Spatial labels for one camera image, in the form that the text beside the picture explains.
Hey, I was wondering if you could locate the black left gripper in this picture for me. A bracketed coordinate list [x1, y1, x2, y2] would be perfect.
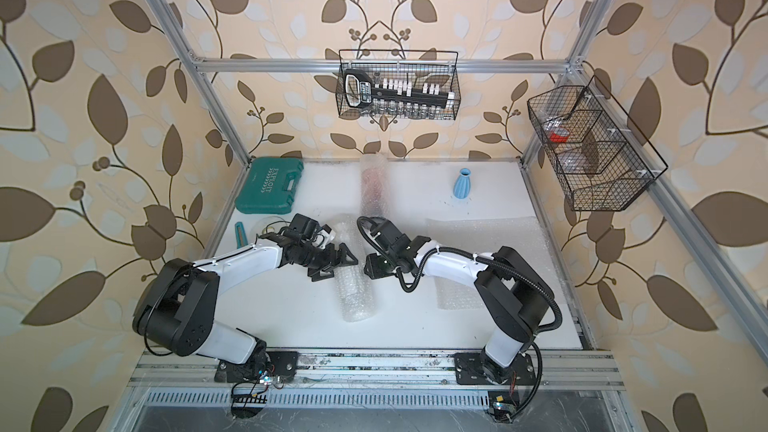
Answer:
[297, 242, 359, 279]

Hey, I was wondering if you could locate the clear bubble wrap roll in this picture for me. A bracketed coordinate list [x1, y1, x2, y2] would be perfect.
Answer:
[330, 214, 376, 322]

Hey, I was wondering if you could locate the bubble wrap sheet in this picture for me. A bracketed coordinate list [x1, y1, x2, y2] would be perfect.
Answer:
[426, 217, 557, 310]

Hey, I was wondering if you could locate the light blue vase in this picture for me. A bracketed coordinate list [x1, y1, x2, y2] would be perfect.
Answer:
[452, 168, 471, 200]

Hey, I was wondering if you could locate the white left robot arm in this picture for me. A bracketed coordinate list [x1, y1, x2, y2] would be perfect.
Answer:
[132, 214, 359, 365]

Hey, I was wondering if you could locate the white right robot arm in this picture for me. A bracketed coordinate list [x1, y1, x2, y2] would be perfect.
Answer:
[356, 216, 563, 370]

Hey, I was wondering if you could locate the bubble wrapped red vase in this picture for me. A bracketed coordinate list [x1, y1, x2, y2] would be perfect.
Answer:
[360, 153, 390, 217]

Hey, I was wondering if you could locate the green plastic tool case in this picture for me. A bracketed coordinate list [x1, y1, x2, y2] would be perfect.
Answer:
[235, 157, 304, 215]

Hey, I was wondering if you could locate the black socket tool set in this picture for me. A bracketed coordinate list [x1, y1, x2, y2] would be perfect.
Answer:
[336, 68, 461, 110]

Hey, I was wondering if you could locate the red item in basket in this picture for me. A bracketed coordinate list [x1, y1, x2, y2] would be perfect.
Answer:
[543, 118, 570, 144]

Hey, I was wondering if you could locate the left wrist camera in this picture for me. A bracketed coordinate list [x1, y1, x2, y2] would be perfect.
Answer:
[312, 224, 335, 249]

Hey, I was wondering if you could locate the black corrugated cable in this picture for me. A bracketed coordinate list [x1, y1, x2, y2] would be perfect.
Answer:
[356, 215, 564, 334]

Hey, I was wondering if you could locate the black wire basket back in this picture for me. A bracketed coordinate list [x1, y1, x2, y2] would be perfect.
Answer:
[335, 48, 461, 121]

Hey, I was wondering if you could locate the black wire basket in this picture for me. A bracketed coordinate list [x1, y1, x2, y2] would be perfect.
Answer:
[527, 76, 668, 212]
[335, 48, 461, 121]

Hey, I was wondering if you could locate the aluminium frame rail base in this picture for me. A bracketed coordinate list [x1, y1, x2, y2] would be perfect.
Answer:
[110, 348, 637, 431]

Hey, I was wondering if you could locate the black wire basket right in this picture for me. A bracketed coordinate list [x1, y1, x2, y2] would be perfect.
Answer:
[527, 76, 668, 212]

